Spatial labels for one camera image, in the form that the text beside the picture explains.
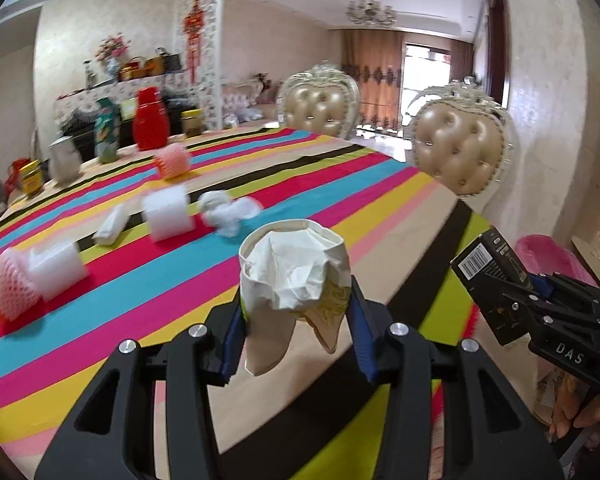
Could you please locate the black small carton box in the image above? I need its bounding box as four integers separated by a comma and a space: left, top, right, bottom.
450, 226, 534, 346

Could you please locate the paper cup bag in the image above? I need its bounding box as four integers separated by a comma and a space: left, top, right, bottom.
238, 219, 352, 376

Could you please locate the white bag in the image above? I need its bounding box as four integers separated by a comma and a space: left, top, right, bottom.
198, 191, 263, 237

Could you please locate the white tube package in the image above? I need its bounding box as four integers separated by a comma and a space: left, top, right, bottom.
93, 204, 130, 247

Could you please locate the white foam sheet piece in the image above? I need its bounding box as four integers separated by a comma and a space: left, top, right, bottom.
28, 240, 88, 301

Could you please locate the pink foam fruit net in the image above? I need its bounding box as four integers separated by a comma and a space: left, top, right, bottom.
154, 143, 190, 180
0, 248, 41, 321

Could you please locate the pink trash bin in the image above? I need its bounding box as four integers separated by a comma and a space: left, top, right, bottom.
515, 234, 597, 286

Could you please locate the person's right hand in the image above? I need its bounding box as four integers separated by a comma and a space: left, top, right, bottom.
550, 374, 600, 439

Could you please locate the striped colourful tablecloth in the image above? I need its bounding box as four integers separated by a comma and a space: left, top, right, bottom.
0, 129, 488, 479

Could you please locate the beige tufted chair near right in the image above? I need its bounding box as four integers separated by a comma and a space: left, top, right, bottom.
405, 76, 517, 211

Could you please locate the beige tufted chair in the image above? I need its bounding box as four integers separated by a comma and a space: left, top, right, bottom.
405, 76, 517, 211
276, 62, 361, 139

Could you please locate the brown jar yellow lid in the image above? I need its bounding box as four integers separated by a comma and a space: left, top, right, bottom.
181, 108, 206, 138

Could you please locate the red thermos jug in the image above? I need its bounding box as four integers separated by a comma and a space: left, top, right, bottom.
132, 86, 170, 151

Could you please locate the beige tufted chair far right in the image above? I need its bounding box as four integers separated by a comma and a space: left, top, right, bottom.
276, 62, 361, 139

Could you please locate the white ornate sofa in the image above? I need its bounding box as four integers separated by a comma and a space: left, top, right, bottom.
221, 78, 278, 125

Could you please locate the white ceramic teapot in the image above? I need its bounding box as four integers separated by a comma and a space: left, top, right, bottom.
50, 136, 82, 184

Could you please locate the black piano with lace cover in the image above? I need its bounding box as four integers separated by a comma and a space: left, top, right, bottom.
54, 72, 198, 162

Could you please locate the green snack bag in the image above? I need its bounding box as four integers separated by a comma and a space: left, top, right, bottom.
94, 98, 120, 164

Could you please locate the yellow label jar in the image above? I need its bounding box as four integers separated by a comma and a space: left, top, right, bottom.
19, 159, 44, 196

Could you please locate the brown curtain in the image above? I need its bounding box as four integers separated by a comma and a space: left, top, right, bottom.
341, 29, 404, 131

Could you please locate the red gift box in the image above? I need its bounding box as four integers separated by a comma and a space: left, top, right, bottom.
4, 157, 31, 200

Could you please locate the black handbag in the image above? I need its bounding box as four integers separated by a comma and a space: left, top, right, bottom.
156, 47, 182, 73

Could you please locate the chandelier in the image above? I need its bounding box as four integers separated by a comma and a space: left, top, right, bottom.
346, 0, 398, 28

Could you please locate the pink flower bouquet vase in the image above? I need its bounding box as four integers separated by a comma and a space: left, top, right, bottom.
95, 32, 129, 80

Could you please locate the red chinese knot decoration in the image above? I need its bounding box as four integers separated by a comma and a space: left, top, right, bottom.
183, 0, 204, 84

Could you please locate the white carved screen partition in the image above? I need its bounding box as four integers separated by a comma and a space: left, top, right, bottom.
174, 0, 224, 131

